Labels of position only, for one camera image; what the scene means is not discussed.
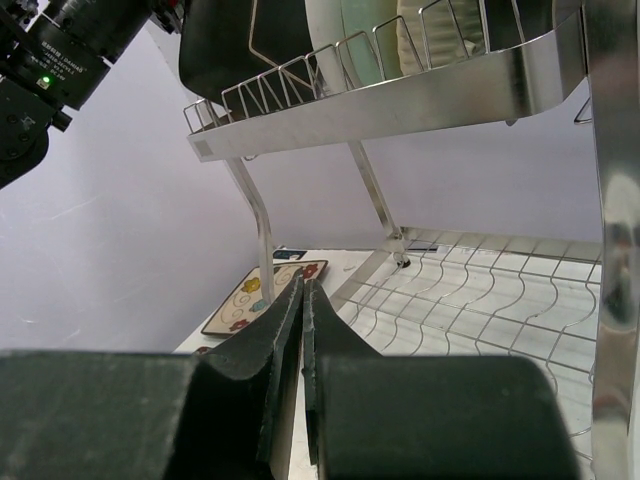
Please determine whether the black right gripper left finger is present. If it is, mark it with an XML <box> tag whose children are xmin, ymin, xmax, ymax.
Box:
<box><xmin>197</xmin><ymin>272</ymin><xmax>304</xmax><ymax>465</ymax></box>

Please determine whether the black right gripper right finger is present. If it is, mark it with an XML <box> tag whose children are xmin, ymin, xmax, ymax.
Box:
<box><xmin>302</xmin><ymin>279</ymin><xmax>381</xmax><ymax>465</ymax></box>

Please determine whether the black square floral plate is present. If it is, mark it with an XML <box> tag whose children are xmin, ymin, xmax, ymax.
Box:
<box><xmin>178</xmin><ymin>1</ymin><xmax>313</xmax><ymax>117</ymax></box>

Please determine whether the light green floral plate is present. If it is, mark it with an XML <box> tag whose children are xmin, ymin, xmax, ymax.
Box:
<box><xmin>341</xmin><ymin>0</ymin><xmax>402</xmax><ymax>87</ymax></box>

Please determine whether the woven bamboo round plate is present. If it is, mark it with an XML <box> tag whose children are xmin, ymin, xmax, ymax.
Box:
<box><xmin>396</xmin><ymin>0</ymin><xmax>485</xmax><ymax>76</ymax></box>

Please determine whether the white plate teal red rim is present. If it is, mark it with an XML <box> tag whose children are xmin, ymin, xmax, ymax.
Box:
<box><xmin>305</xmin><ymin>0</ymin><xmax>352</xmax><ymax>94</ymax></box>

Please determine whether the dark teal square plate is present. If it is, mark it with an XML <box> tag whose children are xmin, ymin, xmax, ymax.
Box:
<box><xmin>473</xmin><ymin>0</ymin><xmax>583</xmax><ymax>52</ymax></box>

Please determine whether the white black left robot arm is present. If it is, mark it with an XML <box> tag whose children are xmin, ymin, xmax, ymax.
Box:
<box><xmin>1</xmin><ymin>0</ymin><xmax>185</xmax><ymax>186</ymax></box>

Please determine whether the stainless steel dish rack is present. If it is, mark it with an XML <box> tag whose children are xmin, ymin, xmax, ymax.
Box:
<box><xmin>185</xmin><ymin>1</ymin><xmax>639</xmax><ymax>479</ymax></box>

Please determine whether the cream square floral plate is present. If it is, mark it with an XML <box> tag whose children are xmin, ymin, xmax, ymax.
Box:
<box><xmin>200</xmin><ymin>258</ymin><xmax>330</xmax><ymax>341</ymax></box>

